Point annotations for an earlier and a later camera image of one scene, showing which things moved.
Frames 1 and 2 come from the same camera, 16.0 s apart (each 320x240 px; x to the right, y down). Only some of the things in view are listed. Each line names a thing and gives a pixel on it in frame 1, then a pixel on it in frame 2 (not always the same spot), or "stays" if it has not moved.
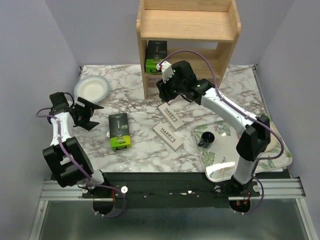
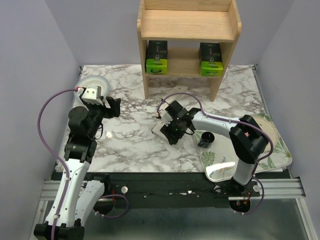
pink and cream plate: x=273 y=139 stays
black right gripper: x=163 y=92 -> x=167 y=131
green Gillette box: x=156 y=52 stays
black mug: x=207 y=138 stays
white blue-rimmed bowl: x=92 y=88 stays
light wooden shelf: x=201 y=32 stays
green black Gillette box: x=119 y=131 -> x=210 y=59
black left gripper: x=88 y=109 -> x=114 y=110
